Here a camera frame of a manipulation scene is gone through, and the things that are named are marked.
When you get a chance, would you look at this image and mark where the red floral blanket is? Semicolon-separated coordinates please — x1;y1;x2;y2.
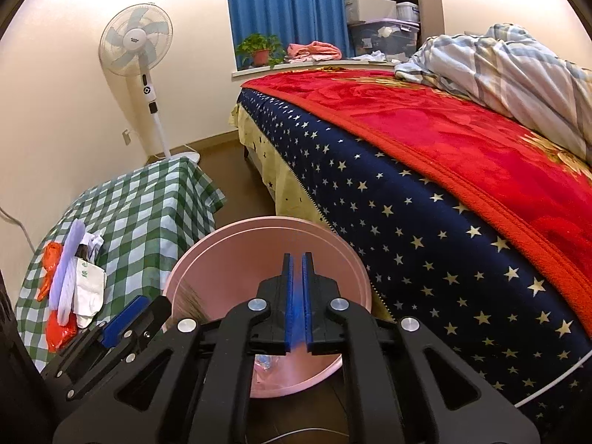
243;69;592;329

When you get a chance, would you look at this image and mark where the green checked tablecloth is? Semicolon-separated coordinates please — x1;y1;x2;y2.
16;156;227;373

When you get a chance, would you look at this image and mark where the white cable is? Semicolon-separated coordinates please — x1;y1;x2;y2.
515;356;592;408

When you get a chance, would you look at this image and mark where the orange red plastic bag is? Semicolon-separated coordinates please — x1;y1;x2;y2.
37;242;64;302
46;310;78;352

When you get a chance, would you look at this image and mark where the pink plastic bin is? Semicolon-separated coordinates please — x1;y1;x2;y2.
162;216;373;399

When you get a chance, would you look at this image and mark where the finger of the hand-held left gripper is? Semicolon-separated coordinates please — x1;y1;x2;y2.
44;328;153;401
99;295;172;347

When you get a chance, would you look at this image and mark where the blue curtain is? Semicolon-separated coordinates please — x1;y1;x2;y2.
224;0;377;71

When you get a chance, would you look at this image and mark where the white paper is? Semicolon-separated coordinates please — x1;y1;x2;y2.
83;231;105;260

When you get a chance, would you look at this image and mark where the grey wall cable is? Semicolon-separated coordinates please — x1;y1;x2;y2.
0;206;29;242

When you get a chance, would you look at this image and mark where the beige storage box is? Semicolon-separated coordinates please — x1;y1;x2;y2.
344;0;397;25

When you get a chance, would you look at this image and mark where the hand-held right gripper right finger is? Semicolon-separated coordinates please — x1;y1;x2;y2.
302;252;542;444

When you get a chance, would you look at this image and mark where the white standing fan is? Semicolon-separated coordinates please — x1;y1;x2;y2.
98;2;201;164

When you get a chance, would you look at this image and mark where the white cloth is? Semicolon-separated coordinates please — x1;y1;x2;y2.
354;50;404;64

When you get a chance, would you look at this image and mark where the potted green plant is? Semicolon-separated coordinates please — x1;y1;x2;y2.
235;33;287;69

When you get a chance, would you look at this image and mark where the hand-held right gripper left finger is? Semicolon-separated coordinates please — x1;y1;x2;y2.
52;253;297;444

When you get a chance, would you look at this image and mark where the large clear storage box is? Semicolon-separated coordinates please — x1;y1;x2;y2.
348;17;421;59

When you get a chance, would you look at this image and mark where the pink folded cloth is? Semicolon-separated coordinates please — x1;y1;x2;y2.
284;41;343;63

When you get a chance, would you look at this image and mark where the white paper bag green print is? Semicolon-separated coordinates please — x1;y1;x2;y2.
75;259;108;329

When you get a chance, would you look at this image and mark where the grey plaid quilt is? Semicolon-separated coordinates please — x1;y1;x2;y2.
394;23;592;165

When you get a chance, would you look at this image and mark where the bed with starry cover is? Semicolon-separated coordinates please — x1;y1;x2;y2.
237;89;592;435

